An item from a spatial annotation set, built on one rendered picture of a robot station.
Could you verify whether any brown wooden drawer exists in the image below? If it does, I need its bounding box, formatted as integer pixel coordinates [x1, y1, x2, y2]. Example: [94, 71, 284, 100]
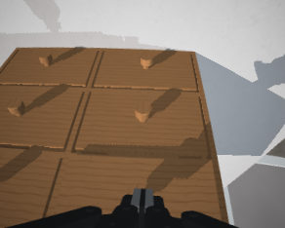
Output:
[53, 154, 222, 220]
[94, 50, 197, 93]
[75, 91, 208, 159]
[0, 152, 62, 228]
[0, 89, 84, 152]
[0, 49, 99, 88]

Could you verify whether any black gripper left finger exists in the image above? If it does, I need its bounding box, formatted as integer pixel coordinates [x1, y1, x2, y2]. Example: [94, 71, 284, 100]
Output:
[6, 188, 143, 228]

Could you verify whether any brown wooden chest of drawers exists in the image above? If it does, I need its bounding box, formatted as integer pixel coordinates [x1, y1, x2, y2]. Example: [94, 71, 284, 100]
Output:
[0, 48, 229, 224]

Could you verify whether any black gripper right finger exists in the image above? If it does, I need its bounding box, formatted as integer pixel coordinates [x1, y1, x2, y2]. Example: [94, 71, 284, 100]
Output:
[142, 189, 239, 228]

